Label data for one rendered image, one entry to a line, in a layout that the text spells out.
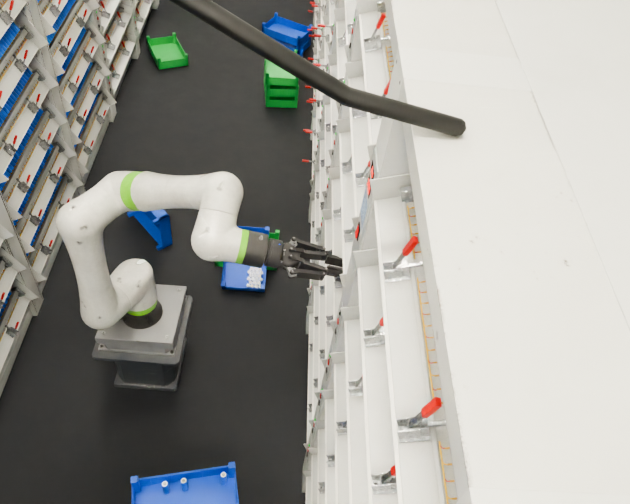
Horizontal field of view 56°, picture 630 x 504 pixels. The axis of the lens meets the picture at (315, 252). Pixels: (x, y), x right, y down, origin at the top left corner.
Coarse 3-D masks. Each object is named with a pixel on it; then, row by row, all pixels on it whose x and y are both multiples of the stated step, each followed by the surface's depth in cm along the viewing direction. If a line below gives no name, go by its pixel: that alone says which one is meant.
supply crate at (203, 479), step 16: (144, 480) 174; (160, 480) 176; (176, 480) 178; (192, 480) 179; (208, 480) 180; (144, 496) 175; (160, 496) 175; (176, 496) 176; (192, 496) 176; (208, 496) 177; (224, 496) 177
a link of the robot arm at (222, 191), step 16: (144, 176) 168; (160, 176) 166; (176, 176) 163; (192, 176) 159; (208, 176) 154; (224, 176) 152; (144, 192) 166; (160, 192) 163; (176, 192) 159; (192, 192) 155; (208, 192) 151; (224, 192) 150; (240, 192) 153; (144, 208) 170; (160, 208) 168; (176, 208) 166; (192, 208) 160; (208, 208) 150; (224, 208) 150
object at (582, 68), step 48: (528, 0) 111; (576, 0) 114; (624, 0) 116; (528, 48) 99; (576, 48) 101; (624, 48) 103; (576, 96) 91; (624, 96) 92; (576, 144) 82; (624, 144) 84; (576, 192) 75; (624, 192) 76; (624, 240) 70; (624, 288) 65
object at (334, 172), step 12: (336, 168) 193; (336, 180) 196; (336, 192) 192; (336, 204) 188; (336, 228) 182; (336, 240) 178; (336, 252) 175; (336, 288) 166; (336, 300) 163; (336, 312) 161
